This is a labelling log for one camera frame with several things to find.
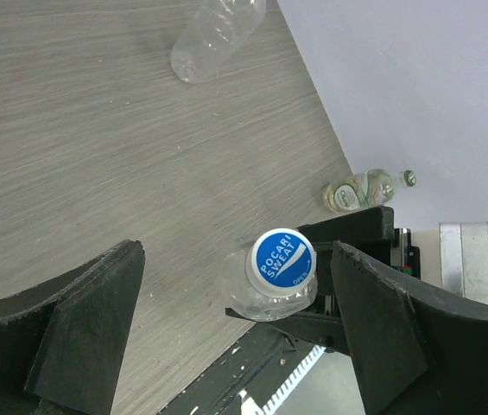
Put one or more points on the white bottle cap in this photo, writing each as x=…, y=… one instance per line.
x=283, y=257

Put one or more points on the white slotted cable duct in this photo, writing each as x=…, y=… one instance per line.
x=284, y=387

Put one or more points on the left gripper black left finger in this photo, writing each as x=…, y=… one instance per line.
x=62, y=342

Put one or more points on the green glass bottle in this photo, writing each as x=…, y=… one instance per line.
x=373, y=188

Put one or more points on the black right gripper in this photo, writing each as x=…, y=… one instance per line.
x=370, y=231

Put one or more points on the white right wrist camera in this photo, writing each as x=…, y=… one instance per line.
x=454, y=257

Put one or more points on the clear plastic bottle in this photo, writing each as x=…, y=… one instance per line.
x=214, y=33
x=261, y=302

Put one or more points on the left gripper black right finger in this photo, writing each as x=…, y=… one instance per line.
x=415, y=348

